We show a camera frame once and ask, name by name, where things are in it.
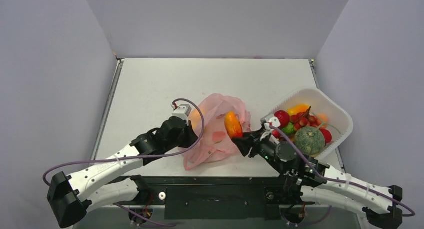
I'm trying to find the orange fake fruit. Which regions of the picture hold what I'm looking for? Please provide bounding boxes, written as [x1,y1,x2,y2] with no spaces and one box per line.
[315,113,329,129]

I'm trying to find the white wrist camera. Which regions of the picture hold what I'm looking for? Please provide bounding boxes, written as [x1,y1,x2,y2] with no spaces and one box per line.
[260,114,281,135]
[172,104,192,124]

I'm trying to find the green fake melon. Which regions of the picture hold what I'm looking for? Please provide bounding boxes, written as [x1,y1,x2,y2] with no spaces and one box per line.
[294,126,326,156]

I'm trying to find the red fake tomato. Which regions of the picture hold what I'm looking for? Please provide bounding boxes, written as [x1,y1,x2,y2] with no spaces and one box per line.
[274,110,291,128]

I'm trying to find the white plastic basket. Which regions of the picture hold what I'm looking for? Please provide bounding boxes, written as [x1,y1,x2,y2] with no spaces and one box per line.
[270,87,354,161]

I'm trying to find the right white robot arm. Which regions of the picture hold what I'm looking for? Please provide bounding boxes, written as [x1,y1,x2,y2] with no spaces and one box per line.
[228,129,403,229]

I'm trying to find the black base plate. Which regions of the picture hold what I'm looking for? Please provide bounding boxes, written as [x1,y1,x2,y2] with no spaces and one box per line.
[112,175,303,220]

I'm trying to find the yellow fake bell pepper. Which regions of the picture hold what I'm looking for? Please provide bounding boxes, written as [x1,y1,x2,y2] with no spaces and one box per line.
[287,104,311,116]

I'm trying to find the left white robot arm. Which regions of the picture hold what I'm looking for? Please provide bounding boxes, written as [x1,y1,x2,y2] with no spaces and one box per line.
[43,116,205,229]

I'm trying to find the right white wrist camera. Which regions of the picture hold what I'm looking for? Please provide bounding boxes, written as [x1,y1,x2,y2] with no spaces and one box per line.
[260,114,281,135]

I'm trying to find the yellow fake fruit in bag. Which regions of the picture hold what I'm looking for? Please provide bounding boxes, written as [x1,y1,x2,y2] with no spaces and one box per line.
[188,109,202,129]

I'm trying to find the fake fruit with green leaf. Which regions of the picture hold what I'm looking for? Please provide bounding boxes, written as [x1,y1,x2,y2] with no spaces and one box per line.
[211,131,227,144]

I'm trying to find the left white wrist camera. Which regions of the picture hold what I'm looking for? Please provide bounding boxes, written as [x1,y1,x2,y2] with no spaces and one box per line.
[172,104,192,124]

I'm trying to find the red fake cherry bunch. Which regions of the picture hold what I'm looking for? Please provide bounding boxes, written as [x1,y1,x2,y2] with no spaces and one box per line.
[290,107,319,132]

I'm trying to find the pink plastic bag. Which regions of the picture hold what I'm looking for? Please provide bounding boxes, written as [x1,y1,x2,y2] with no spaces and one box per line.
[183,93,251,171]

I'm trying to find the orange fake mango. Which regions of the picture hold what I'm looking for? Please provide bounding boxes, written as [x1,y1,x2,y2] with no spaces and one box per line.
[224,111,243,139]

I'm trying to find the red fake fruit right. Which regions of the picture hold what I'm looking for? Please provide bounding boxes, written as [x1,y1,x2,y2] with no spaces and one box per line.
[320,129,333,144]

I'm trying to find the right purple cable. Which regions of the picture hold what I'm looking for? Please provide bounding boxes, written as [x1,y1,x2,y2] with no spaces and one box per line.
[268,124,417,218]

